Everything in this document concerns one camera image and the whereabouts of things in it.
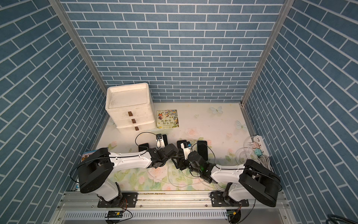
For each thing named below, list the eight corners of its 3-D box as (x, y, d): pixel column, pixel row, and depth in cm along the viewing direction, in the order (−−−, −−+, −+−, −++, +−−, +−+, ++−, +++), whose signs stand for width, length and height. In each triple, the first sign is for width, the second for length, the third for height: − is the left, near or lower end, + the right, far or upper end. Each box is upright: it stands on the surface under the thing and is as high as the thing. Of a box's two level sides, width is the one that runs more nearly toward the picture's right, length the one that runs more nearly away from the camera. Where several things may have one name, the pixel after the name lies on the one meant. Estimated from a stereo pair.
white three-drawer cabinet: (118, 134, 101) (102, 111, 81) (121, 111, 116) (108, 86, 96) (155, 128, 105) (149, 104, 85) (154, 106, 120) (148, 81, 100)
